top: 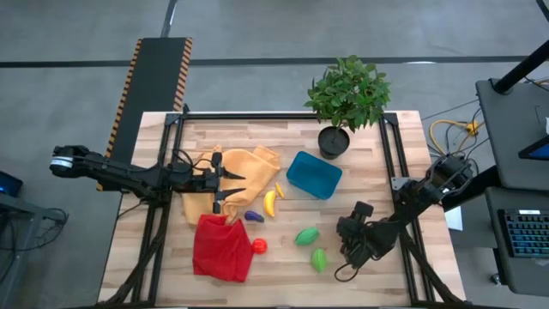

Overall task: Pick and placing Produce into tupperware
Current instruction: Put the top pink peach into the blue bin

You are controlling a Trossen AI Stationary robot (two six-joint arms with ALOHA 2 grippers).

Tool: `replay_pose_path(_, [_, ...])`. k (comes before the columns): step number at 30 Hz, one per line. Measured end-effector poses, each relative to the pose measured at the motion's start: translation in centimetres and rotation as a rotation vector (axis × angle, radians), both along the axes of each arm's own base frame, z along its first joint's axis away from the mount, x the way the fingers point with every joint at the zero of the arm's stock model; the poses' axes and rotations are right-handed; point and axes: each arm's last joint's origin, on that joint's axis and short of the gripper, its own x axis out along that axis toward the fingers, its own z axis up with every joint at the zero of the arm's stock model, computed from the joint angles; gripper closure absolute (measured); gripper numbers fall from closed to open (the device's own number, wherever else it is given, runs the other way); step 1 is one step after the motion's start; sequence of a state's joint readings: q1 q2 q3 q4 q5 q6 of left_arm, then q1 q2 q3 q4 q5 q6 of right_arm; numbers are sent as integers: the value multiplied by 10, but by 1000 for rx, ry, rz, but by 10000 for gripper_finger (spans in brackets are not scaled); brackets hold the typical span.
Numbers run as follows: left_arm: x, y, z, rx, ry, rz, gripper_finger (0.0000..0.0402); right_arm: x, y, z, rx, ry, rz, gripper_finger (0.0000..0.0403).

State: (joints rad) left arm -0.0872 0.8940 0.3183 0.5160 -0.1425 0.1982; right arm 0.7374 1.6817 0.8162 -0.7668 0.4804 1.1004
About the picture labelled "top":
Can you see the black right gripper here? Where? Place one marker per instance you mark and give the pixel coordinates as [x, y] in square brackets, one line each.
[358, 242]

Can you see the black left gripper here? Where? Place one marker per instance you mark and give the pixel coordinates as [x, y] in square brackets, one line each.
[206, 182]

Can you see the green toy cucumber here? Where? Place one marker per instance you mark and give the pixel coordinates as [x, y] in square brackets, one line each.
[319, 260]
[307, 236]

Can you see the purple toy eggplant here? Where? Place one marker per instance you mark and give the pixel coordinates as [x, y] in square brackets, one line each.
[253, 216]

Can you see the yellow toy banana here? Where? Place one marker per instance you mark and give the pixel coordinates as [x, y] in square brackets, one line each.
[269, 204]

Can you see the red toy tomato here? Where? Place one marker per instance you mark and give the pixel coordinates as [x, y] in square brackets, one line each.
[259, 246]

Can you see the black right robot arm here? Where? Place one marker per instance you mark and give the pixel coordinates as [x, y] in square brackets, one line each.
[429, 189]

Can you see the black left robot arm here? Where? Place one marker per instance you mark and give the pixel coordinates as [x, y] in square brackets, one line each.
[111, 171]

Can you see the blue plastic tupperware tub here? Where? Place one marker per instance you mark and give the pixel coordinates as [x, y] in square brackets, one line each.
[313, 176]

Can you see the orange cloth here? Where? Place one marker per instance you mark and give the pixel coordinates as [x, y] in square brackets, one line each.
[253, 165]

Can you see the red cloth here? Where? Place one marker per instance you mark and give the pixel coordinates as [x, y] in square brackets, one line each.
[218, 251]

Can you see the white paper sheet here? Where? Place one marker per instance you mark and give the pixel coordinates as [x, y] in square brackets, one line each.
[454, 219]

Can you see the black ramp with hazard stripes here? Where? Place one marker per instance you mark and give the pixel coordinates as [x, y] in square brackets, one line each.
[150, 86]

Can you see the potted green plant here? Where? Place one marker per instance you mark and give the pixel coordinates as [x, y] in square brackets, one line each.
[347, 94]

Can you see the black backlit keyboard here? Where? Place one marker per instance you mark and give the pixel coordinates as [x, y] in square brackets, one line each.
[527, 234]

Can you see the grey desk with keyboard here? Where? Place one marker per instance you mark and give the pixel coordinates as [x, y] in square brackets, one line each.
[527, 274]

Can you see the grey desk with pole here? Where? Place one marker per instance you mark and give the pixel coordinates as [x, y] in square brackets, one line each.
[510, 137]

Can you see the dark tablet screen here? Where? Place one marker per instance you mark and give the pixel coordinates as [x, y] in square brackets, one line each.
[540, 151]

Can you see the dark metal stand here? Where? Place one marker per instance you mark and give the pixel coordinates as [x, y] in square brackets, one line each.
[17, 214]

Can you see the dark monitor with blue glow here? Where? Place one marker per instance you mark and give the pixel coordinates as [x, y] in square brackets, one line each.
[9, 184]

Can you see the black slanted pole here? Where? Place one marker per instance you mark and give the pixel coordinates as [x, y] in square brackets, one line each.
[519, 68]

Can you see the black aluminium table frame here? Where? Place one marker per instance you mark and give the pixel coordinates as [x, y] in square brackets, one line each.
[279, 116]

